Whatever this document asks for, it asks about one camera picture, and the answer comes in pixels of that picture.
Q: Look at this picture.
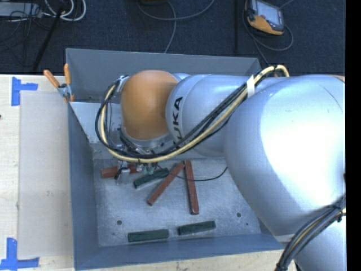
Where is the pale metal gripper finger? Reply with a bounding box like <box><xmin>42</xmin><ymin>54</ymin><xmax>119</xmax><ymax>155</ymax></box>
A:
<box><xmin>116</xmin><ymin>170</ymin><xmax>132</xmax><ymax>185</ymax></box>

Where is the red-brown flat block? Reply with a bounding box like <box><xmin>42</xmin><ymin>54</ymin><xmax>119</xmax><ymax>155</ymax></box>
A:
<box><xmin>184</xmin><ymin>159</ymin><xmax>200</xmax><ymax>216</ymax></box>
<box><xmin>100</xmin><ymin>164</ymin><xmax>137</xmax><ymax>179</ymax></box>
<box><xmin>146</xmin><ymin>161</ymin><xmax>186</xmax><ymax>207</ymax></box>

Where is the dark green flat block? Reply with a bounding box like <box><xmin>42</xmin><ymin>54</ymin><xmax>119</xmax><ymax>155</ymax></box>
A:
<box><xmin>133</xmin><ymin>168</ymin><xmax>170</xmax><ymax>190</ymax></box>
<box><xmin>177</xmin><ymin>220</ymin><xmax>217</xmax><ymax>236</ymax></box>
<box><xmin>127</xmin><ymin>229</ymin><xmax>170</xmax><ymax>243</ymax></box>

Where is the grey metal bin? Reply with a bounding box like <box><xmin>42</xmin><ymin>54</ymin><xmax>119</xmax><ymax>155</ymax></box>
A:
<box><xmin>65</xmin><ymin>48</ymin><xmax>285</xmax><ymax>271</ymax></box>

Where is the pale flat board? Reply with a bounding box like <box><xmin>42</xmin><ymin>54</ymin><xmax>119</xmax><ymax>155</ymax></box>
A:
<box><xmin>17</xmin><ymin>90</ymin><xmax>74</xmax><ymax>261</ymax></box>

